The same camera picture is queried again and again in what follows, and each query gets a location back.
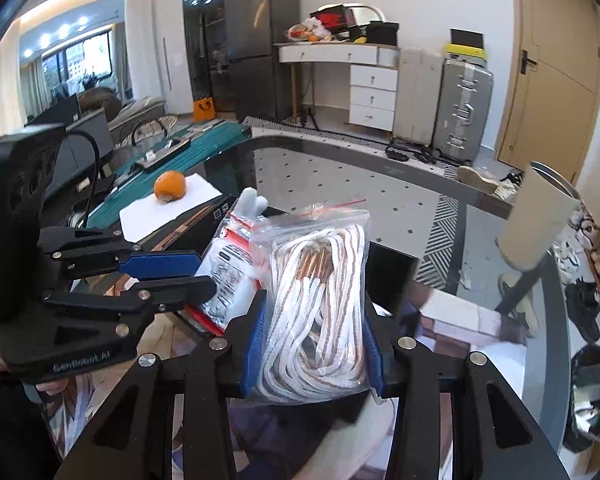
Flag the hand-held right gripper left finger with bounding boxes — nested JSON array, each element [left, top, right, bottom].
[[55, 302, 268, 480]]

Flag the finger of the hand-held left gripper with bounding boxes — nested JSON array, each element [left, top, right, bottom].
[[41, 275, 218, 322], [36, 225, 204, 282]]

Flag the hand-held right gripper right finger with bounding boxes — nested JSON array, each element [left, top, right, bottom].
[[362, 302, 571, 480]]

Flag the white gloves packet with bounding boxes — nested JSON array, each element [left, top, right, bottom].
[[195, 187, 270, 336]]

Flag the clear bag of white rope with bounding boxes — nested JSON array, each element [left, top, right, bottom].
[[250, 202, 373, 406]]

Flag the black organizer box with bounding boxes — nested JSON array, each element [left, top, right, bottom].
[[125, 195, 422, 333]]

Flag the person's left hand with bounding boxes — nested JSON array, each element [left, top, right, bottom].
[[0, 346, 68, 401]]

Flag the white paper towel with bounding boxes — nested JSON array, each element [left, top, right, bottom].
[[119, 172, 224, 244]]

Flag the orange fruit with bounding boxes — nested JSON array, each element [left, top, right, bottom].
[[154, 170, 187, 203]]

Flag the dark monitor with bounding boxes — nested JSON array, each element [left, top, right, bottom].
[[25, 95, 116, 201]]

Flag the pale pink flat box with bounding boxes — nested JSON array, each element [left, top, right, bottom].
[[420, 290, 528, 347]]

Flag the teal suitcase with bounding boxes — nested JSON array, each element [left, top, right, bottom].
[[87, 120, 253, 228]]

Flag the grey sofa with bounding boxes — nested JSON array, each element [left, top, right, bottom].
[[77, 87, 168, 131]]

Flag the printed cloth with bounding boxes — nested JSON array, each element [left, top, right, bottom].
[[40, 260, 531, 480]]

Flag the beige cylindrical bin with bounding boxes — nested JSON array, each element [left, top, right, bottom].
[[496, 161, 581, 273]]

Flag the black shoes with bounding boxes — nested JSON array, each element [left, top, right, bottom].
[[565, 280, 600, 343]]

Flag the white sneakers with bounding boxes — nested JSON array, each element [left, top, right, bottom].
[[555, 240, 581, 281]]

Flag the black trash bag bin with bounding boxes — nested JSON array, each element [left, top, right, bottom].
[[562, 342, 600, 456]]

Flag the tall dark glass cabinet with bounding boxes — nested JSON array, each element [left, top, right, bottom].
[[182, 0, 231, 113]]

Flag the dark grey fridge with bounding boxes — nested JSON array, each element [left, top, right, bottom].
[[224, 0, 301, 123]]

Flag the white desk with drawers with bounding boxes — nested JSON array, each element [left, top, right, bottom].
[[278, 42, 401, 131]]

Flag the silver suitcase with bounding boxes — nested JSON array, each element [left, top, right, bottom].
[[432, 57, 495, 163]]

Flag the beige suitcase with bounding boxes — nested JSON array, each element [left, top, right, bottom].
[[392, 47, 446, 143]]

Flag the plastic bag with food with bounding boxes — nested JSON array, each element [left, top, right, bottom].
[[286, 17, 333, 42]]

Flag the red and black shoe box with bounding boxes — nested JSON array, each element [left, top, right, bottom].
[[310, 5, 356, 28]]

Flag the yellow box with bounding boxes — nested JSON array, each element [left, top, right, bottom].
[[442, 43, 488, 63]]

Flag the oval mirror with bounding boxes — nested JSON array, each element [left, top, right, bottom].
[[347, 4, 386, 23]]

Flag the black flat panel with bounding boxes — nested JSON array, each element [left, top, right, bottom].
[[450, 28, 485, 51]]

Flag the beige wooden door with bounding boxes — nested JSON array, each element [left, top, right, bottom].
[[495, 0, 600, 183]]

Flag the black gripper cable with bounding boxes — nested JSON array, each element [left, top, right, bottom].
[[66, 129, 104, 197]]

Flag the woven basket with handles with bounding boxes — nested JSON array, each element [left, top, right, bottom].
[[112, 115, 173, 153]]

